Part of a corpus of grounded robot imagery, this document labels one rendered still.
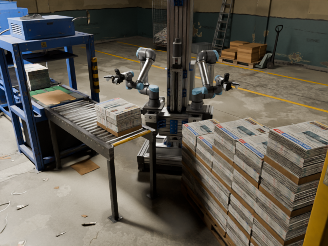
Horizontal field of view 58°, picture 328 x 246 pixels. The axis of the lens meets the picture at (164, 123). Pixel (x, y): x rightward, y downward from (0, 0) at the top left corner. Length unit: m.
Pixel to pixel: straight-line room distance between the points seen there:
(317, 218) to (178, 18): 2.46
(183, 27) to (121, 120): 1.25
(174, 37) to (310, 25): 6.26
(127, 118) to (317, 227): 1.83
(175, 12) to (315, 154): 2.14
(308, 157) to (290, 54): 7.81
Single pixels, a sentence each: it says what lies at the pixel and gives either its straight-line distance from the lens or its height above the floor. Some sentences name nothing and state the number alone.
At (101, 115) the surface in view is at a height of 0.94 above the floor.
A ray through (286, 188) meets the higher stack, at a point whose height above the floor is 1.00.
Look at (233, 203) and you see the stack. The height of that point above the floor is 0.53.
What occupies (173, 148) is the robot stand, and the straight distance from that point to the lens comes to 3.77.
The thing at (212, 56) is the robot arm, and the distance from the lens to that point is 3.24.
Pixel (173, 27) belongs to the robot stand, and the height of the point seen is 1.68.
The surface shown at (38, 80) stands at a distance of 4.44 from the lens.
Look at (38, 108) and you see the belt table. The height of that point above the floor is 0.79.
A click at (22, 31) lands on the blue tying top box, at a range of 3.67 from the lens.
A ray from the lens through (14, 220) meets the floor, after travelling 3.38.
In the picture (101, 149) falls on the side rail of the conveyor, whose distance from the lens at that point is 2.74.
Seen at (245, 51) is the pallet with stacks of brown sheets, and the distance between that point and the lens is 8.91.
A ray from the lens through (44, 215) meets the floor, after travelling 3.32.
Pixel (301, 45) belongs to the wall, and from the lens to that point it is 9.34.
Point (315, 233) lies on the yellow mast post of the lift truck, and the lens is 1.59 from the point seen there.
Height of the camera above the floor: 2.07
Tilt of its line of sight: 24 degrees down
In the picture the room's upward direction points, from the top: straight up
